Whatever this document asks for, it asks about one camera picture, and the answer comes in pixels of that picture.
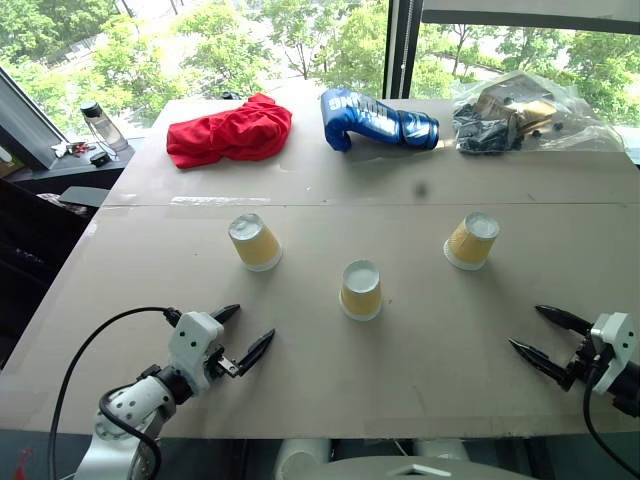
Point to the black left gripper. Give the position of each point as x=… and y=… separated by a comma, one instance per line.
x=220, y=366

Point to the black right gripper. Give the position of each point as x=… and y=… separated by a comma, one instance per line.
x=582, y=365

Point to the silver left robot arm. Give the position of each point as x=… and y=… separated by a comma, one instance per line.
x=131, y=406

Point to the yellow paper cup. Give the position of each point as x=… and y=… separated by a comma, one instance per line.
x=255, y=247
x=360, y=295
x=470, y=245

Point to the clear tape strip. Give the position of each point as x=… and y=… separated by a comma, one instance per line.
x=220, y=200

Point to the red cloth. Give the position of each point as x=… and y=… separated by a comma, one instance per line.
x=235, y=132

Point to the grey robot torso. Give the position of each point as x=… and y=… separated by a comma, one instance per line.
x=400, y=467

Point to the dark grey flat board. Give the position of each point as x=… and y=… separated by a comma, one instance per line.
x=82, y=196

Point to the clear plastic bag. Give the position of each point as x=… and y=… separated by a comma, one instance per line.
x=575, y=130

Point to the black small parts heap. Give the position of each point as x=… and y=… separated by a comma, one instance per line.
x=482, y=131

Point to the small black case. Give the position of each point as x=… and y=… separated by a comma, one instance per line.
x=99, y=159

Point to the brown cardboard box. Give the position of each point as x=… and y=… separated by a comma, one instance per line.
x=520, y=107

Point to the clear water bottle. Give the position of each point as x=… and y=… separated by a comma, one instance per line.
x=105, y=127

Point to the red and white small items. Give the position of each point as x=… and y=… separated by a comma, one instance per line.
x=75, y=148

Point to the blue boxing glove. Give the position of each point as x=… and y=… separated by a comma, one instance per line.
x=372, y=120

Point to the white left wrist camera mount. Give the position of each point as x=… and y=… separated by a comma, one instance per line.
x=192, y=339

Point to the black window frame post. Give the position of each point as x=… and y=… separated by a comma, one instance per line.
x=395, y=45

